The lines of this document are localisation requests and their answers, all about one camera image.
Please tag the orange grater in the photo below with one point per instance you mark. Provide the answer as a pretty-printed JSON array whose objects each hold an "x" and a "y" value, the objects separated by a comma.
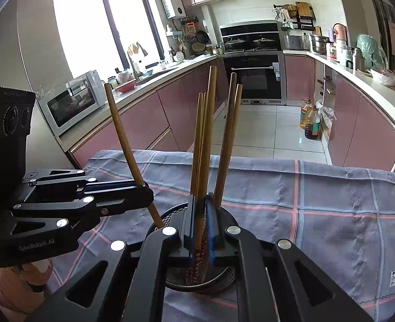
[{"x": 190, "y": 28}]

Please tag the silver toaster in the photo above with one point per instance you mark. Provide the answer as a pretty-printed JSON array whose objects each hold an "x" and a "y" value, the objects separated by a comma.
[{"x": 293, "y": 42}]

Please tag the pair of wooden chopsticks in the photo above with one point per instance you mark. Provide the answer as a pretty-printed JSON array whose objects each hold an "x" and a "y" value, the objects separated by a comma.
[{"x": 227, "y": 124}]

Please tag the white water heater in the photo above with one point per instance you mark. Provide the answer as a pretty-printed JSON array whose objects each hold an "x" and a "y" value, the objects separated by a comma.
[{"x": 172, "y": 3}]

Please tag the white jar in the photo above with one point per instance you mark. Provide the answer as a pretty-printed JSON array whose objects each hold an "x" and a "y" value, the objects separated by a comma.
[{"x": 344, "y": 57}]

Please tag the pink base cabinets with sink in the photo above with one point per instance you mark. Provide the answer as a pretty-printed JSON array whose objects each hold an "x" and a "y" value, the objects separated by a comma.
[{"x": 143, "y": 120}]

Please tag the stainless steel bottle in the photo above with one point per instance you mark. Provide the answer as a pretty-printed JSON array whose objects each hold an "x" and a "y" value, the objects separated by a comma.
[{"x": 359, "y": 60}]

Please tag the white dotted kitchen utensil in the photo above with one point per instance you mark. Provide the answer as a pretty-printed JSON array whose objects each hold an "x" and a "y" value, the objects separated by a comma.
[{"x": 179, "y": 56}]

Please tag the black stove with oven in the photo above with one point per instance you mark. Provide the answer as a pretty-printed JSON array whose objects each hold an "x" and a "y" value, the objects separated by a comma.
[{"x": 254, "y": 84}]

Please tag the purple bottle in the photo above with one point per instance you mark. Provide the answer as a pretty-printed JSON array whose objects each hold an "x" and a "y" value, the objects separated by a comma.
[{"x": 331, "y": 35}]

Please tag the black frying pan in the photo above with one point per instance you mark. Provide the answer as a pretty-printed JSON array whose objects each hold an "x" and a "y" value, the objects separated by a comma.
[{"x": 202, "y": 37}]

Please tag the black wok with lid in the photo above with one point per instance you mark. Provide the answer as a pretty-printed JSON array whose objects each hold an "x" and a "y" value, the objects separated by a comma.
[{"x": 234, "y": 44}]

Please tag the pink base cabinets with peninsula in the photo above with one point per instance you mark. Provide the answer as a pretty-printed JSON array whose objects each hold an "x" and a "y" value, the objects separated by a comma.
[{"x": 362, "y": 134}]

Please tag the blue-grey checked tablecloth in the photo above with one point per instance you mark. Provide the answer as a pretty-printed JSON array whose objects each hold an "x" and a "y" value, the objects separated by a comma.
[{"x": 318, "y": 228}]

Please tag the woven basket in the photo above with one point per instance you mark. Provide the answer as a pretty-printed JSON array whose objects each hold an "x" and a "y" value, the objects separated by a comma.
[{"x": 288, "y": 10}]

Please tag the black mesh holder cup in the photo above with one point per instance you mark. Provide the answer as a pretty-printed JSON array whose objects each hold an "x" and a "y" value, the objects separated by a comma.
[{"x": 217, "y": 280}]

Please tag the pale rag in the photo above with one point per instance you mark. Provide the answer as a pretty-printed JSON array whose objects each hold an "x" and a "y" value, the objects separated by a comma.
[{"x": 133, "y": 48}]

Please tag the wooden cutting board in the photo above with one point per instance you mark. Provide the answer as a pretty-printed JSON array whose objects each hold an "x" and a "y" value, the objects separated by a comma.
[{"x": 304, "y": 9}]

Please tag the green plastic-covered appliance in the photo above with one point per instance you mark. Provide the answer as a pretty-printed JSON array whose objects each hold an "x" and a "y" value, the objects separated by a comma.
[{"x": 372, "y": 48}]

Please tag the dark pot with lid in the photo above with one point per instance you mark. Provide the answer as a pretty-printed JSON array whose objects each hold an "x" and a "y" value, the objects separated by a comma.
[{"x": 264, "y": 43}]

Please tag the yellow oil bottle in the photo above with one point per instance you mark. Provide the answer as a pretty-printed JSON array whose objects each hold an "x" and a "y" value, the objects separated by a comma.
[{"x": 304, "y": 115}]

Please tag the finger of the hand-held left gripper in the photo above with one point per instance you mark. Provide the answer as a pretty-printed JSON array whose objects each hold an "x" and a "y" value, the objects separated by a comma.
[
  {"x": 123, "y": 185},
  {"x": 130, "y": 201}
]

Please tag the round bamboo basket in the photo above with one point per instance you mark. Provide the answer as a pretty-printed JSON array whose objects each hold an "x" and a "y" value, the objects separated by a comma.
[{"x": 199, "y": 48}]

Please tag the glass jar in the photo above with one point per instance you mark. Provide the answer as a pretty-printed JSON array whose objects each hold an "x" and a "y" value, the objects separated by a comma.
[{"x": 123, "y": 75}]

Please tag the striped room divider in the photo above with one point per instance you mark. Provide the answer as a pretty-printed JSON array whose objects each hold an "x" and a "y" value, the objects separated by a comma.
[{"x": 380, "y": 16}]

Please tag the clear plastic bag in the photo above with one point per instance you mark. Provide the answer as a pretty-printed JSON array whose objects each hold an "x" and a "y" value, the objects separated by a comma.
[{"x": 326, "y": 114}]

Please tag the kitchen faucet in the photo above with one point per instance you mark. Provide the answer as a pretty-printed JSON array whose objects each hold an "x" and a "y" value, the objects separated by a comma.
[{"x": 143, "y": 51}]

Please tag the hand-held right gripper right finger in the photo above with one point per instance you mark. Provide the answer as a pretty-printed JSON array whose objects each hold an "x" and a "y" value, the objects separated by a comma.
[{"x": 212, "y": 238}]

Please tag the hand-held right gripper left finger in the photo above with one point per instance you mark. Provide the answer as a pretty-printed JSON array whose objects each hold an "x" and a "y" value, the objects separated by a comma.
[{"x": 190, "y": 238}]

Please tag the stainless steamer pot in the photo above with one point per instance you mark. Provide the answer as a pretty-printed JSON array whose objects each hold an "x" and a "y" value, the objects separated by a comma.
[{"x": 319, "y": 44}]

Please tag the kitchen window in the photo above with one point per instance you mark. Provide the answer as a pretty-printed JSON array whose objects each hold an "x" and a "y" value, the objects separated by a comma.
[{"x": 83, "y": 30}]

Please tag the pink thermos jug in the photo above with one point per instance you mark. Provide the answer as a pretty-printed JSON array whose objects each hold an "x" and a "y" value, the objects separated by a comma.
[{"x": 341, "y": 32}]

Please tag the dark oil bottle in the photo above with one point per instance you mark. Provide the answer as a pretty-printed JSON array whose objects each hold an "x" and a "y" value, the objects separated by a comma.
[{"x": 313, "y": 124}]

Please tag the person's left hand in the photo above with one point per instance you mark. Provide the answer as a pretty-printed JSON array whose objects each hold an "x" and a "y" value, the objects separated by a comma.
[{"x": 36, "y": 275}]

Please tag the white microwave oven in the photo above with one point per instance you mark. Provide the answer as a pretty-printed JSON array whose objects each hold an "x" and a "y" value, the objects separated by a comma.
[{"x": 70, "y": 102}]

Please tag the pink bowl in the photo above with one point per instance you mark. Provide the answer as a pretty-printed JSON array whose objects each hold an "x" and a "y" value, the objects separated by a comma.
[{"x": 125, "y": 86}]

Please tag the black wall shelf rack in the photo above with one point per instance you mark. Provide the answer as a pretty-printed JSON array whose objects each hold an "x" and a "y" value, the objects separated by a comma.
[{"x": 304, "y": 23}]

